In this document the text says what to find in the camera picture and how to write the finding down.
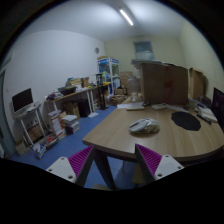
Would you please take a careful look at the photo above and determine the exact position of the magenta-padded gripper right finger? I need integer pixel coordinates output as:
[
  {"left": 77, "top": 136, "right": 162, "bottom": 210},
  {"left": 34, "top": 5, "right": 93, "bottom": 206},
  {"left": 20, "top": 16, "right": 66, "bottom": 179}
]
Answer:
[{"left": 134, "top": 143, "right": 185, "bottom": 185}]

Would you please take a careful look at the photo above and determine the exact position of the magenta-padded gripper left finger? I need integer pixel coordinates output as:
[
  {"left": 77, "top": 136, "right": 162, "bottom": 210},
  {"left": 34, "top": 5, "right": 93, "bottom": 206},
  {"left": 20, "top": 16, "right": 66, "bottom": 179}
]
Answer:
[{"left": 45, "top": 144, "right": 96, "bottom": 188}]

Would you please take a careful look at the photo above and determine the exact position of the white computer mouse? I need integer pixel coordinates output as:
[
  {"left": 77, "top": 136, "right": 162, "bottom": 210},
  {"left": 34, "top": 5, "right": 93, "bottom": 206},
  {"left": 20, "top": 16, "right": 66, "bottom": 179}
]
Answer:
[{"left": 129, "top": 117, "right": 160, "bottom": 136}]

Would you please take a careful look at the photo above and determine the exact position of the black mouse pad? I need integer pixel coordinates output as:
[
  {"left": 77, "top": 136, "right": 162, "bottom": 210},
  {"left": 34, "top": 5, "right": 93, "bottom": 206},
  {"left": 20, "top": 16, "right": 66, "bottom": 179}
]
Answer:
[{"left": 170, "top": 111, "right": 202, "bottom": 132}]

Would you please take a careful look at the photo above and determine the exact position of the low stack of books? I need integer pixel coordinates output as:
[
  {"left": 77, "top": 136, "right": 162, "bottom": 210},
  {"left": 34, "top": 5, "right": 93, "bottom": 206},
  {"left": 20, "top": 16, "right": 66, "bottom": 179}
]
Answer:
[{"left": 62, "top": 114, "right": 80, "bottom": 135}]

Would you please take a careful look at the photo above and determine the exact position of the tall stack of books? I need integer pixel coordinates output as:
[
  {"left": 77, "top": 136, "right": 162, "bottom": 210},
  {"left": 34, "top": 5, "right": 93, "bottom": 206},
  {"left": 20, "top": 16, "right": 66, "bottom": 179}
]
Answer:
[{"left": 47, "top": 109, "right": 65, "bottom": 138}]

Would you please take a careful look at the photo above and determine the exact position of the white paper sheet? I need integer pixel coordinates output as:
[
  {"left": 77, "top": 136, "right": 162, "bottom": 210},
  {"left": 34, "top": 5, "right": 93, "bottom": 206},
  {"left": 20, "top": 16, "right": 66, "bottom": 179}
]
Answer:
[
  {"left": 116, "top": 101, "right": 144, "bottom": 110},
  {"left": 166, "top": 103, "right": 189, "bottom": 114}
]

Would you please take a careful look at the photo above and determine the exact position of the cardboard box under desk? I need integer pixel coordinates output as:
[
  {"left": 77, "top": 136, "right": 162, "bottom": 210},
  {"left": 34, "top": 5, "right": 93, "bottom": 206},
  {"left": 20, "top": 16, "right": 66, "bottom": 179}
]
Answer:
[{"left": 62, "top": 101, "right": 81, "bottom": 119}]

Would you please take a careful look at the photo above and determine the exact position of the white remote with display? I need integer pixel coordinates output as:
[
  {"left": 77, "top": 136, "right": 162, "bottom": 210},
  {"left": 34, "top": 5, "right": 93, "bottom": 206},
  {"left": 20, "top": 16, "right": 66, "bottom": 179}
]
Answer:
[{"left": 151, "top": 103, "right": 168, "bottom": 112}]

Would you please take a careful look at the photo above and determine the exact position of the black pen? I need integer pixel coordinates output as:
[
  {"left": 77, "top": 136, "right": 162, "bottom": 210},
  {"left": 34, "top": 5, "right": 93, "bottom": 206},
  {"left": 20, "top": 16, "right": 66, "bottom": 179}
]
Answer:
[{"left": 195, "top": 113, "right": 212, "bottom": 126}]

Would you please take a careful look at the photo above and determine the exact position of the black box under desk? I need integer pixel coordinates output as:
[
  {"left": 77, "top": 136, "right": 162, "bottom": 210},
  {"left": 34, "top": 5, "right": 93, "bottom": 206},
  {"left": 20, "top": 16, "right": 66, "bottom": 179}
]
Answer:
[{"left": 78, "top": 99, "right": 92, "bottom": 118}]

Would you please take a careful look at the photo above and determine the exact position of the white metal stand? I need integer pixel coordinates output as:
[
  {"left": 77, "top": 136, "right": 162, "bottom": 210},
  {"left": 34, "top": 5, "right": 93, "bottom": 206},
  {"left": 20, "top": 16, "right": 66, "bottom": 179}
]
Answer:
[{"left": 13, "top": 102, "right": 48, "bottom": 146}]

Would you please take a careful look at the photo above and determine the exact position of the plain white remote control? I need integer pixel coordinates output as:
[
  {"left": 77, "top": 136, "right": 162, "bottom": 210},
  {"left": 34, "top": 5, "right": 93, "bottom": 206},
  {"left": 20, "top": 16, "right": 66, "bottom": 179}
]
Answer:
[{"left": 125, "top": 104, "right": 146, "bottom": 112}]

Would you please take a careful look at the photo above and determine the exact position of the wooden side desk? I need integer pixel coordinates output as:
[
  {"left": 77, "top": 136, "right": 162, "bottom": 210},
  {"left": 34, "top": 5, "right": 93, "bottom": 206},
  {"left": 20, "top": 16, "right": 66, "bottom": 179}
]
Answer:
[{"left": 44, "top": 83, "right": 111, "bottom": 114}]

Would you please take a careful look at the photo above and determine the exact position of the black tray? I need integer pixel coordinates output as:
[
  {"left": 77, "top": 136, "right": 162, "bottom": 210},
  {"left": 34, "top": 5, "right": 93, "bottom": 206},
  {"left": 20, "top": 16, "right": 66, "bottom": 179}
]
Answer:
[{"left": 57, "top": 85, "right": 78, "bottom": 97}]

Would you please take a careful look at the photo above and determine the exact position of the black computer monitor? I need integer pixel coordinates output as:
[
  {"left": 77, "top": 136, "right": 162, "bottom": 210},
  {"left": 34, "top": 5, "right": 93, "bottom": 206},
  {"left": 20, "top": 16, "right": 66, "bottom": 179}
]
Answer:
[{"left": 11, "top": 87, "right": 35, "bottom": 113}]

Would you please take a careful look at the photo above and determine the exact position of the large brown cardboard box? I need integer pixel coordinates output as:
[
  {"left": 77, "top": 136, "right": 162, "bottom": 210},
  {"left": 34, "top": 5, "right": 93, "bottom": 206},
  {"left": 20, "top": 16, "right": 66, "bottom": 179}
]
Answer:
[{"left": 139, "top": 62, "right": 190, "bottom": 107}]

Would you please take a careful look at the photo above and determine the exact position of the tall black stand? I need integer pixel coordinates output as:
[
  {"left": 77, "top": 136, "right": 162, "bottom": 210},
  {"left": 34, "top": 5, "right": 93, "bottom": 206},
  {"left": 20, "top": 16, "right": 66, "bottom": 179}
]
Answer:
[{"left": 95, "top": 73, "right": 108, "bottom": 111}]

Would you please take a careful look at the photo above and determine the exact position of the clear plastic jar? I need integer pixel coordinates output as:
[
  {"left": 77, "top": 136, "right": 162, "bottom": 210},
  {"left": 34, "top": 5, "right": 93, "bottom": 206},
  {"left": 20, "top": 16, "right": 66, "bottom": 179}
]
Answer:
[{"left": 127, "top": 75, "right": 141, "bottom": 101}]

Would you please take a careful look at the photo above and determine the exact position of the small brown cardboard box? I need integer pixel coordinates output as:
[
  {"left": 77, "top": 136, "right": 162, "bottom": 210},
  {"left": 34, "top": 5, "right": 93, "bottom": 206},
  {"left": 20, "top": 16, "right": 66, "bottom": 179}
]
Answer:
[{"left": 188, "top": 67, "right": 205, "bottom": 100}]

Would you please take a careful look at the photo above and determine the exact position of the blue white glass-door cabinet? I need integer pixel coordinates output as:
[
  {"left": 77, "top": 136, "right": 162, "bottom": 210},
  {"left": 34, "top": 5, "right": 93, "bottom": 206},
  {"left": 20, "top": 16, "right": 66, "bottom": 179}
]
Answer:
[{"left": 97, "top": 56, "right": 121, "bottom": 91}]

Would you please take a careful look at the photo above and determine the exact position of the ceiling tube light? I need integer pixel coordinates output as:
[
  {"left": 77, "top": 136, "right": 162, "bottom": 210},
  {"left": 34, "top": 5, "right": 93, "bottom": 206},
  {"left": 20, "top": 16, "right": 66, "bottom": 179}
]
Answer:
[{"left": 119, "top": 8, "right": 135, "bottom": 27}]

